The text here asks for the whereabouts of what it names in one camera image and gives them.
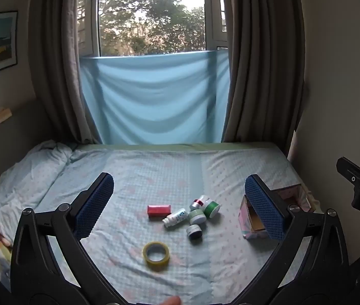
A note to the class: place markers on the yellow tape roll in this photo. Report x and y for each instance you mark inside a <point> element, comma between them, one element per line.
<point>157,262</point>

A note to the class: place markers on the white window frame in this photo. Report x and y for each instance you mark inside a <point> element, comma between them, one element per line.
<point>216,22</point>

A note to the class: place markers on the light blue patterned bed sheet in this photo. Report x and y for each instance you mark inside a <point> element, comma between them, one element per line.
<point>129,181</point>

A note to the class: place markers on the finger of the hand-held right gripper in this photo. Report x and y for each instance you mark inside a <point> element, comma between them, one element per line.
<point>349,169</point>

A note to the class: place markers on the white bottle with blue dots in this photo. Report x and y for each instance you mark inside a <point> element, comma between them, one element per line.
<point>175,217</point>

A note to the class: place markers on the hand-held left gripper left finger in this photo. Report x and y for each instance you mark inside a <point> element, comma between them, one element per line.
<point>94,206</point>

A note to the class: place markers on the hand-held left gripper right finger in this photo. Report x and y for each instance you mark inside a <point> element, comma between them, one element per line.
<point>264,208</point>

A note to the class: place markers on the crumpled light blue quilt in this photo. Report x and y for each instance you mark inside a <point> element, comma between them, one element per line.
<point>24,178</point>

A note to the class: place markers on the person's left hand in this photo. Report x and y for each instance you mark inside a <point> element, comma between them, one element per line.
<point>169,301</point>

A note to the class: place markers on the light blue hanging cloth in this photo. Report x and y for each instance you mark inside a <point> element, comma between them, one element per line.
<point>154,101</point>

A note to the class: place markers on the pink cardboard box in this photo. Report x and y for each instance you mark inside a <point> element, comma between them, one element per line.
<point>249,232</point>

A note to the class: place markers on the dark green jar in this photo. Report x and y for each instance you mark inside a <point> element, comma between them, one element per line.
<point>211,209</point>

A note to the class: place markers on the red rectangular box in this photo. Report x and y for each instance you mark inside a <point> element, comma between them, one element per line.
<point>158,211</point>

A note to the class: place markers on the light green jar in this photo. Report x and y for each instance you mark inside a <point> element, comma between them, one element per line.
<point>196,217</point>

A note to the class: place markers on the dark grey jar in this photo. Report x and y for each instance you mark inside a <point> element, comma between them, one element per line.
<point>194,231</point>

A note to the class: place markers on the grey-brown curtain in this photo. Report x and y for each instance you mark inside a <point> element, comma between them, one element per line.
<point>262,70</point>
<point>56,70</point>

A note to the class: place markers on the yellow patterned cloth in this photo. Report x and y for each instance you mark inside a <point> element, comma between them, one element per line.
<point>2,260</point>

